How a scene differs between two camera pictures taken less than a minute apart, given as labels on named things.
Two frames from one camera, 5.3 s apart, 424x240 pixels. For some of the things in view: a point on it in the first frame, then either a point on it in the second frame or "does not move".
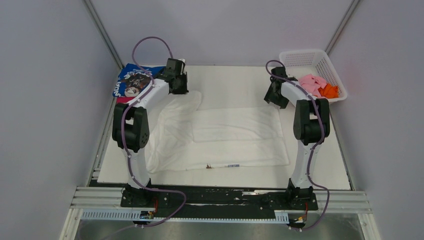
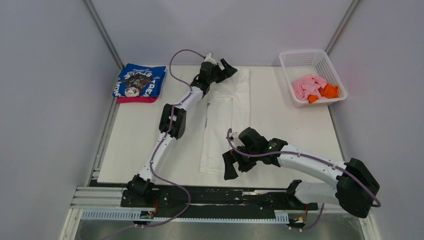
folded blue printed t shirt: [132, 78] does not move
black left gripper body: [182, 88] -> [217, 75]
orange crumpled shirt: [329, 91] does not move
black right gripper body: [275, 98] -> [245, 162]
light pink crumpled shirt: [312, 83] does not move
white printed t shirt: [183, 137] -> [228, 110]
